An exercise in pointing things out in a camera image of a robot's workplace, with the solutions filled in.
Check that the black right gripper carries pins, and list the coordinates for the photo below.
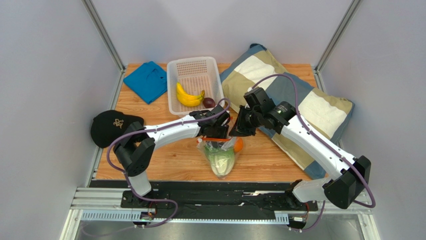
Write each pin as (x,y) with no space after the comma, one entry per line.
(242,121)

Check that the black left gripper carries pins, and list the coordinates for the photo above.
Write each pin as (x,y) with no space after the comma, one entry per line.
(225,129)

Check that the purple fake passion fruit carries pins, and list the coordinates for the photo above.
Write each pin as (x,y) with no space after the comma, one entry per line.
(208,103)

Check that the clear zip top bag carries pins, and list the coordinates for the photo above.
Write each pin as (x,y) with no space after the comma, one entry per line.
(223,143)

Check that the orange fake orange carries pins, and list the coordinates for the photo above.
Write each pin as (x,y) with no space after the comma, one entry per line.
(238,145)

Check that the green fake lettuce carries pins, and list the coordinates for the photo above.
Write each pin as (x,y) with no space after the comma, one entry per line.
(221,160)

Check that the yellow fake banana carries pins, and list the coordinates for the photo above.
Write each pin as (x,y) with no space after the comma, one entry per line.
(188,100)

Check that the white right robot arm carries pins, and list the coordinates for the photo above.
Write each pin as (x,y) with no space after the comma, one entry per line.
(347,175)

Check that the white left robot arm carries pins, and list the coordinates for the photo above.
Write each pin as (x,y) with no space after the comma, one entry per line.
(135,148)

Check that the patchwork pillow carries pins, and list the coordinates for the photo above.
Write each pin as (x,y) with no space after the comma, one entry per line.
(328,114)

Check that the white plastic basket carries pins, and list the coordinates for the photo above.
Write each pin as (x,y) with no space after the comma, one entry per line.
(195,74)

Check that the blue folded cloth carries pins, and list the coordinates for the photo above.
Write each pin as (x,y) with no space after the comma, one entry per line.
(149,82)

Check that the black baseball cap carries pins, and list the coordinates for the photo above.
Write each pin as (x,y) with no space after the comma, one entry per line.
(109,125)

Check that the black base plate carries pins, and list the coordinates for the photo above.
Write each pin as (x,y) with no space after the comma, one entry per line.
(202,200)

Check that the aluminium frame rail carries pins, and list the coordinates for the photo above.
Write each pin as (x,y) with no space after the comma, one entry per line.
(95,214)

